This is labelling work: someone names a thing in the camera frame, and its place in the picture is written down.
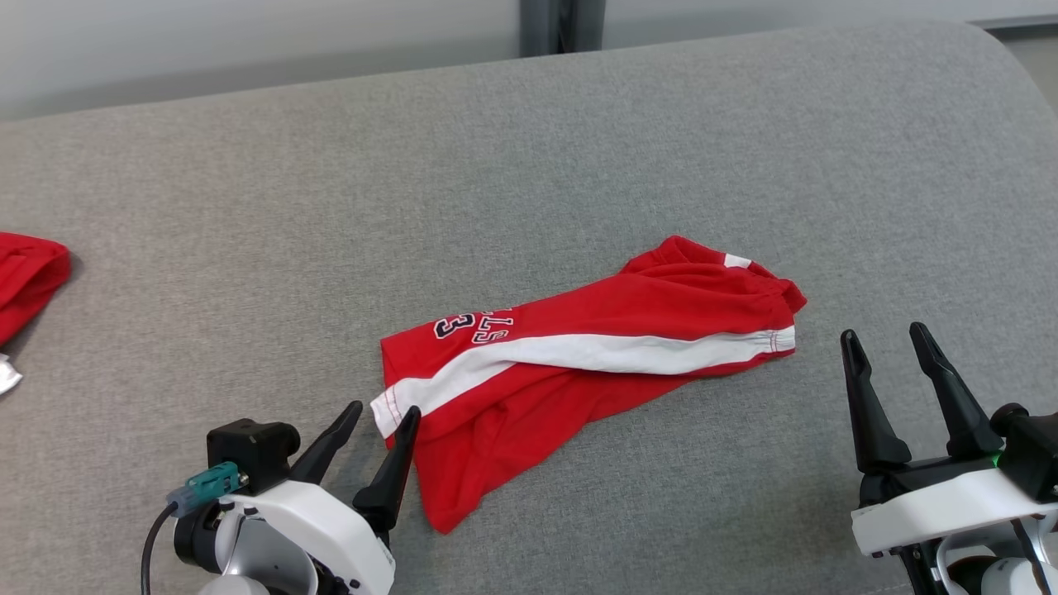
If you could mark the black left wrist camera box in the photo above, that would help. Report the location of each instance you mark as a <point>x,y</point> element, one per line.
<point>252,450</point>

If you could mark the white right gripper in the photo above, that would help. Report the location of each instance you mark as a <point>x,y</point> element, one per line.
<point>942,508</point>

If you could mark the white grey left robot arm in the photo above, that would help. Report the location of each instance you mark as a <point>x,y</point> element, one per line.
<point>231,587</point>

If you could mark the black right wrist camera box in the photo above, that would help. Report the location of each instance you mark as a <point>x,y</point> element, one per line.
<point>1033,450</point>

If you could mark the grey metal partition post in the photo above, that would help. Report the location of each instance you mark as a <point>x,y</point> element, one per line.
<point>562,25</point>

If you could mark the red and white jersey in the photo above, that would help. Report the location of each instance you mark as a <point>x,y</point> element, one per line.
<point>29,277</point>

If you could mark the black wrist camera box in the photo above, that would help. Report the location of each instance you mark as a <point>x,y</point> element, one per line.
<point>1033,450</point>
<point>252,450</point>

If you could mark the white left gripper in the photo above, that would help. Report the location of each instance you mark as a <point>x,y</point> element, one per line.
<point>322,529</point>

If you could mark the red shorts with white stripe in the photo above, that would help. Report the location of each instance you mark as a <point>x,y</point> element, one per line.
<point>595,330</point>

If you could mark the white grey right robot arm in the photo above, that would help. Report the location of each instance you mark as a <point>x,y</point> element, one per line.
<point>992,570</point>

